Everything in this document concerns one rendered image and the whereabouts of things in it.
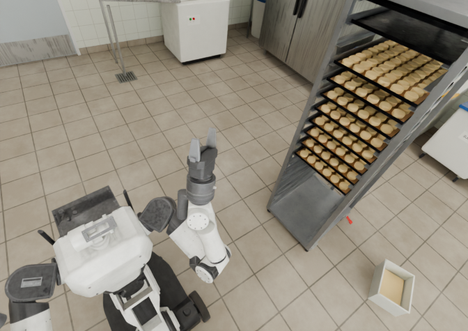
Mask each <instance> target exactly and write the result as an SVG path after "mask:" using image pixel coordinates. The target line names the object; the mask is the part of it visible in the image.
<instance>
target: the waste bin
mask: <svg viewBox="0 0 468 331"><path fill-rule="evenodd" d="M265 2H266V0H253V17H252V25H251V34H252V36H254V37H256V38H260V30H261V26H262V21H263V14H264V9H265Z"/></svg>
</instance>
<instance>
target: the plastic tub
mask: <svg viewBox="0 0 468 331"><path fill-rule="evenodd" d="M414 279H415V275H413V274H412V273H410V272H408V271H406V270H404V269H403V268H401V267H400V266H398V265H396V264H395V263H392V262H391V261H389V260H388V259H385V261H383V262H381V263H380V264H379V265H377V266H375V272H374V275H373V280H372V283H371V286H370V291H369V294H368V299H369V300H371V301H372V302H374V303H375V304H377V305H378V306H380V307H381V308H383V309H385V310H386V311H388V312H389V313H390V314H392V315H394V316H400V315H403V314H406V313H408V314H410V309H411V303H412V294H413V288H414Z"/></svg>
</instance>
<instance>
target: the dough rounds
mask: <svg viewBox="0 0 468 331"><path fill-rule="evenodd" d="M297 154H298V155H299V156H301V157H302V158H303V159H304V160H306V161H307V162H308V163H309V164H310V165H311V166H313V167H314V168H315V169H317V170H318V171H319V172H320V173H321V174H322V175H323V176H325V177H326V178H327V179H329V180H330V181H331V182H332V183H333V184H335V186H337V187H338V188H339V189H340V190H342V191H343V192H344V193H346V194H347V193H348V192H349V191H350V190H351V189H350V188H349V187H348V186H349V185H350V183H349V182H348V181H346V179H344V178H343V177H342V176H340V175H339V174H338V173H336V172H335V171H334V170H333V169H332V168H330V167H329V166H328V165H326V164H325V163H324V162H323V161H322V160H320V159H319V158H318V157H316V156H315V155H314V154H312V152H311V151H309V150H308V149H307V148H305V147H304V148H303V149H302V150H300V151H298V152H297Z"/></svg>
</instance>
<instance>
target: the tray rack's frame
mask: <svg viewBox="0 0 468 331"><path fill-rule="evenodd" d="M390 1H392V2H395V3H399V4H400V5H403V6H407V7H408V8H412V9H415V10H417V11H420V12H422V13H425V14H428V15H432V16H433V17H437V18H439V19H442V20H445V21H447V22H450V23H453V24H457V25H459V26H462V27H464V28H467V29H468V0H390ZM467 80H468V70H467V71H466V73H465V74H464V75H463V76H462V77H461V78H460V79H459V80H458V81H457V83H456V84H455V85H454V86H453V88H452V89H451V90H450V91H449V92H448V93H447V94H446V95H445V96H444V97H443V99H442V100H441V101H440V102H439V104H438V105H437V106H436V107H435V108H434V109H433V110H432V111H431V112H430V114H429V115H428V116H427V117H426V118H425V120H424V121H423V122H422V123H421V124H420V126H419V127H418V128H417V129H416V130H415V131H414V132H413V133H412V134H411V136H410V137H409V138H408V139H407V141H406V142H405V143H404V144H403V145H402V146H401V147H400V148H399V149H398V150H397V152H396V153H395V154H394V155H393V157H392V158H391V159H390V160H389V161H388V162H387V163H386V164H385V165H384V167H383V168H382V169H381V170H380V171H379V173H378V174H377V175H376V176H375V177H374V179H372V181H371V182H370V183H369V184H368V185H367V186H366V187H365V189H364V190H363V191H362V192H361V194H360V195H359V196H358V197H357V198H356V199H355V200H354V201H353V202H352V203H351V205H349V206H348V207H347V208H346V209H345V210H344V211H343V212H342V213H341V214H340V215H339V216H338V217H337V218H336V219H335V220H334V222H333V223H332V224H331V225H330V226H329V228H328V229H327V230H326V231H325V232H324V233H323V234H322V235H321V237H320V238H319V239H318V240H317V242H316V243H315V244H314V245H313V246H312V248H311V250H312V249H314V248H315V247H316V246H317V245H318V241H319V240H320V239H321V238H322V237H323V236H324V235H325V234H326V233H327V232H328V231H329V230H330V229H332V228H333V227H334V226H335V225H336V224H337V223H338V222H339V221H340V220H341V219H342V218H345V217H347V216H348V215H349V214H350V213H351V212H350V211H351V210H352V209H353V208H354V206H355V205H356V204H357V203H358V202H359V201H360V199H361V198H362V197H363V196H364V195H365V194H366V193H367V191H369V189H370V188H372V186H373V185H374V184H375V183H376V182H377V181H378V180H379V178H380V177H381V176H382V175H383V174H384V172H385V171H386V170H387V169H388V168H389V167H390V166H391V165H392V164H393V163H394V162H395V161H396V160H397V158H398V157H399V156H400V155H401V154H402V153H403V151H404V150H405V149H406V148H407V147H408V146H409V145H410V144H411V143H412V142H413V141H414V140H415V139H416V137H417V136H418V135H419V134H420V133H421V132H422V130H423V129H424V128H425V127H426V126H427V125H428V124H429V122H431V120H432V119H434V117H435V116H436V115H437V114H438V113H439V112H440V110H441V109H442V108H443V107H444V106H445V105H446V103H447V102H448V101H449V100H450V99H451V98H452V97H453V96H454V95H455V94H456V93H457V92H458V91H459V89H460V88H461V87H462V86H463V85H464V84H465V82H466V81H467ZM334 188H335V187H334V186H331V187H329V186H328V185H327V184H326V183H324V182H323V181H322V180H321V179H319V178H318V177H317V176H316V175H314V176H313V177H312V178H310V179H309V180H307V181H306V182H305V183H304V184H302V185H300V186H299V187H298V188H297V189H296V190H294V191H293V192H291V193H290V194H289V195H288V196H286V197H285V198H283V199H282V200H280V202H278V203H276V204H275V205H274V206H273V205H272V207H270V208H269V211H270V212H271V213H272V214H273V215H274V216H275V217H276V218H277V219H278V221H280V223H282V225H284V226H285V227H286V228H287V230H289V232H291V234H293V235H294V237H295V238H296V239H297V240H298V241H299V242H300V243H301V244H302V245H303V246H304V247H305V248H306V246H307V245H308V244H309V241H308V240H307V239H308V238H309V237H310V236H311V234H312V233H313V232H314V231H315V229H316V228H317V227H318V226H319V225H320V223H321V221H323V219H324V217H325V216H326V215H327V214H328V213H329V212H330V211H329V210H331V209H332V208H333V207H334V206H335V203H336V202H337V201H338V200H339V199H340V198H341V196H340V195H339V194H337V193H336V192H335V191H333V189H334Z"/></svg>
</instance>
